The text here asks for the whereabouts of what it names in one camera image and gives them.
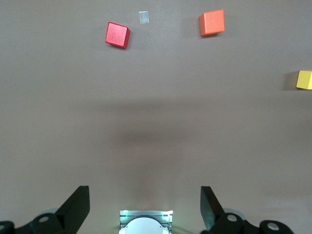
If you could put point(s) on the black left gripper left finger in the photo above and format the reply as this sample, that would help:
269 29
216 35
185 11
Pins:
73 207

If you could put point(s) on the yellow wooden block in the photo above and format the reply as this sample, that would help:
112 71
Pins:
304 79

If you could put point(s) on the clear tape piece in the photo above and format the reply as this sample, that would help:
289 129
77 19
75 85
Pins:
143 17

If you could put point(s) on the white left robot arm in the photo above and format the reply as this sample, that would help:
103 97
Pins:
146 226

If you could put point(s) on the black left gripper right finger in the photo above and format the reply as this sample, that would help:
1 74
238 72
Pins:
212 207

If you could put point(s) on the red wooden block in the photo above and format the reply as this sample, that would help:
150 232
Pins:
117 35

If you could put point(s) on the orange wooden block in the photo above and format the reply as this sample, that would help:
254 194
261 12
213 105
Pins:
212 23

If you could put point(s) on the aluminium arm base plate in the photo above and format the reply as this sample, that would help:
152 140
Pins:
123 214

